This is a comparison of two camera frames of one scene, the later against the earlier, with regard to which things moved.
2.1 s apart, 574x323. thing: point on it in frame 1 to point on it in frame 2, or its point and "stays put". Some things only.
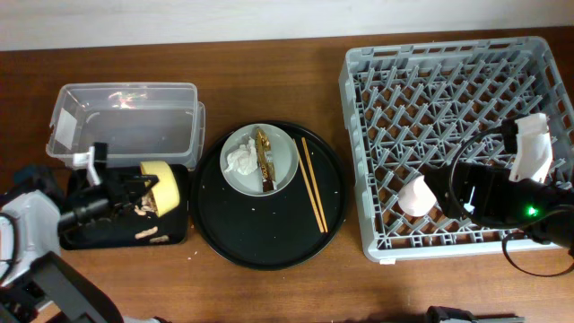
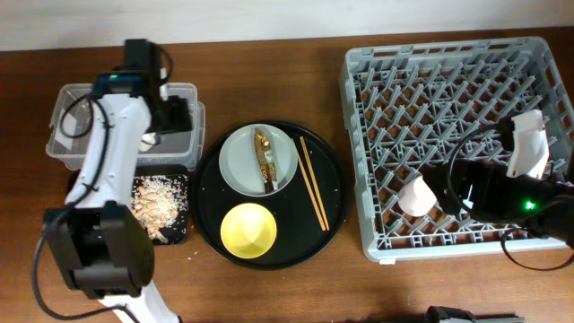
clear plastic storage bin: [141, 123] stays put
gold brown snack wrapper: [265, 161] stays put
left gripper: [119, 182] to [175, 117]
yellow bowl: [165, 191] to [248, 231]
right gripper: [488, 182] stays put
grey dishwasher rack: [412, 110] stays put
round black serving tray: [271, 195] stays put
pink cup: [416, 198] stays put
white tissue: [243, 160] to [147, 140]
